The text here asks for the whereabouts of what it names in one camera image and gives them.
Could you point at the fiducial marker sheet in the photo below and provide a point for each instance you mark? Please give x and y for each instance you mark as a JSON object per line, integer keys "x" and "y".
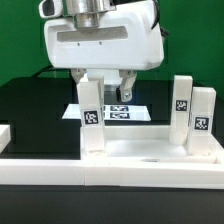
{"x": 113, "y": 112}

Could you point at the white desk tabletop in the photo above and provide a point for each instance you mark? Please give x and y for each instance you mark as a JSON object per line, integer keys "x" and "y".
{"x": 142, "y": 156}

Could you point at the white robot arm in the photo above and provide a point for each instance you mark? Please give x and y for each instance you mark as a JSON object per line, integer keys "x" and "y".
{"x": 103, "y": 35}

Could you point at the white left obstacle block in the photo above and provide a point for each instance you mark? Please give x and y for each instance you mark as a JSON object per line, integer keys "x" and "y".
{"x": 5, "y": 136}

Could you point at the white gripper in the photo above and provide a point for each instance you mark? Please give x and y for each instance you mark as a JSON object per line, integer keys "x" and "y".
{"x": 100, "y": 34}

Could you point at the white front obstacle bar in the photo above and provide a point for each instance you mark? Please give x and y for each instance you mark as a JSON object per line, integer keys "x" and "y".
{"x": 41, "y": 171}

